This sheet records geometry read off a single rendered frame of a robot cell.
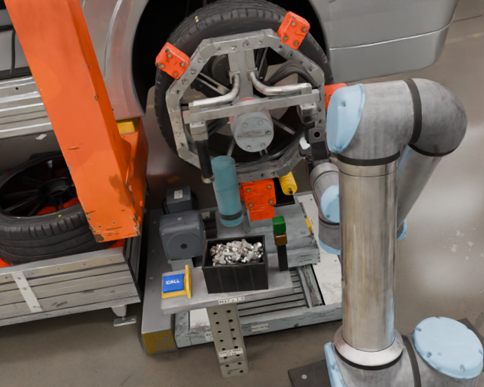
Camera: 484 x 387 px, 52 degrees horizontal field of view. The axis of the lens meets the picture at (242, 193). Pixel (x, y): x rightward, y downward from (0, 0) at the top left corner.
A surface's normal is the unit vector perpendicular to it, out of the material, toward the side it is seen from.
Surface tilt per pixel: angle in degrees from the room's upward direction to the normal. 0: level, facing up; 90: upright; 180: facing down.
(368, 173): 80
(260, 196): 90
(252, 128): 90
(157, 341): 90
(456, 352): 7
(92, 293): 90
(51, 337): 0
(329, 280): 0
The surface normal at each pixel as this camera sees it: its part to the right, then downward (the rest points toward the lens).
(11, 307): 0.11, 0.55
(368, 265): -0.23, 0.43
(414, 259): -0.13, -0.82
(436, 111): 0.27, 0.17
